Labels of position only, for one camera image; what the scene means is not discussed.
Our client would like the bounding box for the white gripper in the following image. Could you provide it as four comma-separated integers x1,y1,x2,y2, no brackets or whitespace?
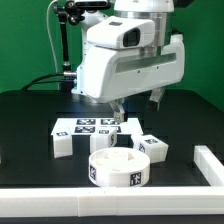
83,34,185,124

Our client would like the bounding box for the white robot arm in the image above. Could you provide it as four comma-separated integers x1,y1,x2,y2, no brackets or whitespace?
73,0,185,123

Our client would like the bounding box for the white marker sheet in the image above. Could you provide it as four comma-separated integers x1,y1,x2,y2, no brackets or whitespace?
51,118,143,135

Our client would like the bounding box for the white front fence rail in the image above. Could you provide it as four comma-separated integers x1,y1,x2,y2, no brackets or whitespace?
0,187,224,218

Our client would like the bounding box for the black cable bundle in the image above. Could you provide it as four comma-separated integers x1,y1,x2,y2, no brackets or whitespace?
21,72,78,92

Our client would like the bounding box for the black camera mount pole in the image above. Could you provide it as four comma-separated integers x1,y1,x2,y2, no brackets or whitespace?
54,1,84,92

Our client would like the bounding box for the black mounted camera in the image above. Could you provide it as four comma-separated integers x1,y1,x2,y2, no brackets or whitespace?
74,0,110,10

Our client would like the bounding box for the white cable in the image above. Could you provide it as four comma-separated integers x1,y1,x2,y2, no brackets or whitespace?
46,0,60,74

